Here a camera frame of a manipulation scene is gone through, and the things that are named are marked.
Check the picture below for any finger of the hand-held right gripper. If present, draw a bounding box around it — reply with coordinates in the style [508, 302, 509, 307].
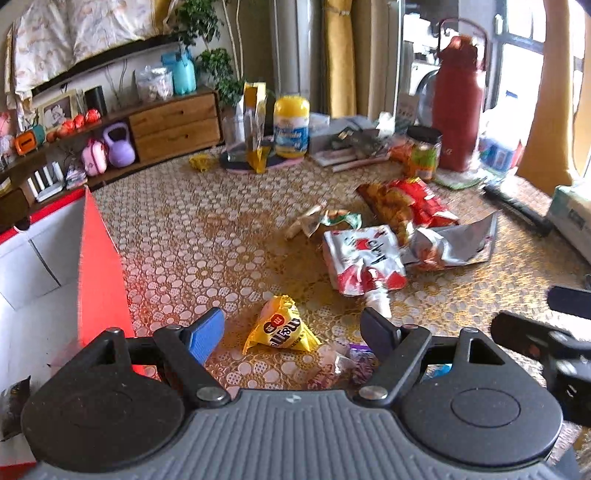
[547, 285, 591, 320]
[490, 311, 580, 366]

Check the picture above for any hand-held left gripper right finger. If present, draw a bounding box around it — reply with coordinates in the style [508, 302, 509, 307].
[353, 307, 509, 409]

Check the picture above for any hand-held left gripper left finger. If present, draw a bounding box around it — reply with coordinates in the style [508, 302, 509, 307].
[92, 307, 232, 409]

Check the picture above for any white strawberry print pouch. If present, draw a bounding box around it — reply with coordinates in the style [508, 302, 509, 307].
[322, 224, 408, 320]

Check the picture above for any yellow candy packet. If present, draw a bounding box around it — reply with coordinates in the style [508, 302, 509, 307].
[242, 295, 321, 356]

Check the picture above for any red chip bag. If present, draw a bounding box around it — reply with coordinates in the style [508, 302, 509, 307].
[355, 178, 460, 245]

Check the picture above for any red and white cardboard box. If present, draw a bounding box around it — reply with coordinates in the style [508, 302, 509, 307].
[0, 187, 137, 469]

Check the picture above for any purple candy wrapper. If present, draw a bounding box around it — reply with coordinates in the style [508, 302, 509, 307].
[348, 344, 380, 385]

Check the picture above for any pink candy wrapper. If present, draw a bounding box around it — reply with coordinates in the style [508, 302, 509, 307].
[307, 353, 357, 391]

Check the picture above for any white tissue pack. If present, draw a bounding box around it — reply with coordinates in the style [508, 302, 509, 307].
[547, 185, 591, 263]

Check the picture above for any opened silver-lined snack bag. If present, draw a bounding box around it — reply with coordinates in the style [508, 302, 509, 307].
[402, 212, 499, 273]

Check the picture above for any small green snack packet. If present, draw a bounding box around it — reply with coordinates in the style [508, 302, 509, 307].
[284, 203, 363, 241]

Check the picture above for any blue wipes pack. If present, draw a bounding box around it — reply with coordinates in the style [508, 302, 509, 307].
[478, 133, 526, 177]

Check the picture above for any green cloth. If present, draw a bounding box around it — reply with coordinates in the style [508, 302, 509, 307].
[434, 168, 484, 191]

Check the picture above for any stack of books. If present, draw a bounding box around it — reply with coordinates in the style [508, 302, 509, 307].
[311, 136, 394, 173]

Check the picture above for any orange snack packet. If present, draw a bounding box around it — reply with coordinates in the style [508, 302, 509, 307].
[389, 141, 416, 167]

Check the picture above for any orange curtain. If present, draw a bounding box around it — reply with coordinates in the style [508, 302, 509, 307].
[515, 0, 589, 195]

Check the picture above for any jar with black lid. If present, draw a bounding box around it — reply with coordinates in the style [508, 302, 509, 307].
[406, 126, 443, 181]

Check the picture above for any round dark coaster mat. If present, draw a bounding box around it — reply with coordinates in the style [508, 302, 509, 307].
[219, 148, 308, 175]

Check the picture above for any clear glass cup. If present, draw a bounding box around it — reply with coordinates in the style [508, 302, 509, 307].
[223, 115, 253, 162]

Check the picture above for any dark snack packet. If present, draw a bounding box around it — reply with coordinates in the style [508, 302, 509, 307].
[0, 376, 32, 441]

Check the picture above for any purple kettlebell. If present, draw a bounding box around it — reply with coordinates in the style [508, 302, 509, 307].
[102, 122, 137, 168]

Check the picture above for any pile of small packets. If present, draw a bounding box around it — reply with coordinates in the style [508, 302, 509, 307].
[65, 161, 88, 190]

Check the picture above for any pink small case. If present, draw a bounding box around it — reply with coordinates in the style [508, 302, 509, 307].
[81, 138, 110, 177]

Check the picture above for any wooden television cabinet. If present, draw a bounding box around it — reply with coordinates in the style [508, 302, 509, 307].
[0, 88, 223, 232]

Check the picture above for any white jar with yellow lid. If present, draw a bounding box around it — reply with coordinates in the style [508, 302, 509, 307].
[273, 95, 311, 159]

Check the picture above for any red thermos bottle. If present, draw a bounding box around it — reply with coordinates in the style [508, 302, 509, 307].
[431, 18, 489, 172]

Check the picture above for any white router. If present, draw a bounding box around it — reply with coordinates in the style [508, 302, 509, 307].
[25, 161, 65, 202]

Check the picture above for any tall yellow paper bag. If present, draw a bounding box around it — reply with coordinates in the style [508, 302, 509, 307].
[242, 82, 273, 174]

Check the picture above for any row of red ornaments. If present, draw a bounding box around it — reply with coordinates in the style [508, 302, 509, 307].
[46, 108, 102, 142]

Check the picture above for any clear plastic bag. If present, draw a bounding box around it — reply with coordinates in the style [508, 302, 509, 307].
[135, 66, 174, 103]

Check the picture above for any washing machine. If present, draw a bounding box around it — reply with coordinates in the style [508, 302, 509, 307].
[406, 60, 441, 112]

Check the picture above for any black speaker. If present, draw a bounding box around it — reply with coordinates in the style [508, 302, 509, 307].
[84, 86, 108, 117]

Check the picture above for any blue spray bottle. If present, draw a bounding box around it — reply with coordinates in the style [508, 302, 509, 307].
[161, 48, 198, 95]

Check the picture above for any green potted tree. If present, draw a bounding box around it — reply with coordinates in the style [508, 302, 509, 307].
[173, 0, 246, 109]

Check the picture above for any yellow curtain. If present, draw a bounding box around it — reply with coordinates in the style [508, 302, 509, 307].
[323, 0, 359, 118]

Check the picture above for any white column air conditioner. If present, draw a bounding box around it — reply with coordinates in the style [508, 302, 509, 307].
[270, 0, 326, 114]

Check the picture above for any black television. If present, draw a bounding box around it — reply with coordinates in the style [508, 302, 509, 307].
[30, 34, 185, 96]

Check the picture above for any floral cloth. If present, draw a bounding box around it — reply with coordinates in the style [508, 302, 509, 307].
[4, 0, 172, 100]

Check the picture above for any photo frame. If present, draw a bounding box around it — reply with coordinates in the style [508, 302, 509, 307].
[38, 90, 82, 133]

